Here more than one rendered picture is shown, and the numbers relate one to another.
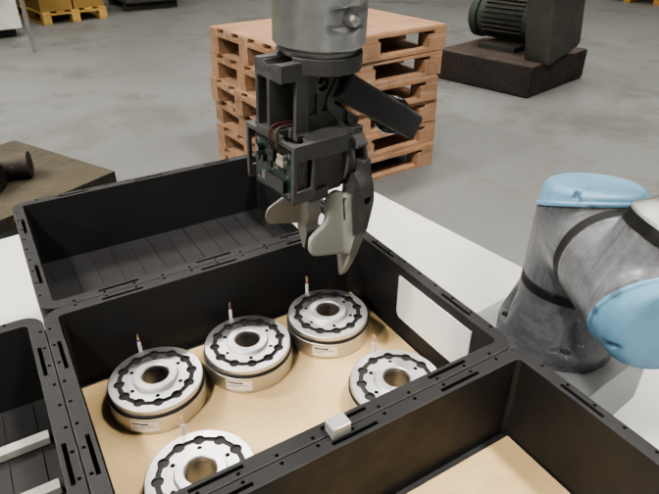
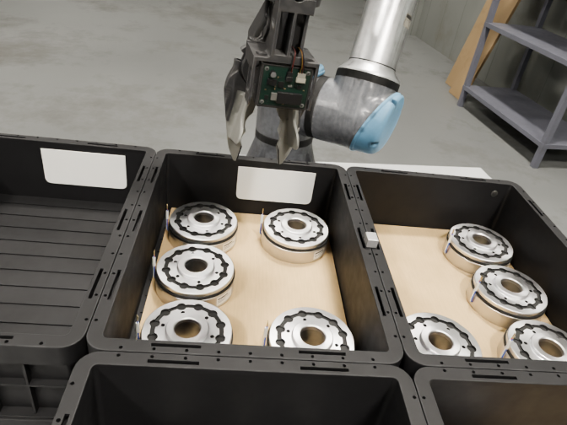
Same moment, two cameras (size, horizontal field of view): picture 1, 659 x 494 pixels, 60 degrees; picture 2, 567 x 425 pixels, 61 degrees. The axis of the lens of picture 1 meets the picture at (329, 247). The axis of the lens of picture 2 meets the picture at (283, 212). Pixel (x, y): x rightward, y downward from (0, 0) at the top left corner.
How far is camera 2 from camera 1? 0.55 m
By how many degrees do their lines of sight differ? 55
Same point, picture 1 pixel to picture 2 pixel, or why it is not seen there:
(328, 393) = (263, 264)
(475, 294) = not seen: hidden behind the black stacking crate
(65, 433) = (289, 364)
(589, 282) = (348, 117)
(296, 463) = (385, 266)
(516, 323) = not seen: hidden behind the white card
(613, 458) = (416, 190)
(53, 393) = (230, 363)
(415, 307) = (258, 182)
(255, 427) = (266, 309)
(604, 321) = (371, 132)
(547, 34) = not seen: outside the picture
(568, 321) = (305, 154)
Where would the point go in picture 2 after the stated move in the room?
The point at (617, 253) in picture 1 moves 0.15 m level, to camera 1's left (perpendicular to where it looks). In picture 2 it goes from (359, 94) to (322, 120)
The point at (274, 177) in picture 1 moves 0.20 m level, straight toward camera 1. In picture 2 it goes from (290, 94) to (483, 146)
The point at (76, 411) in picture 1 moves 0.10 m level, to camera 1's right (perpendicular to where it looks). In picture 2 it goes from (267, 352) to (312, 291)
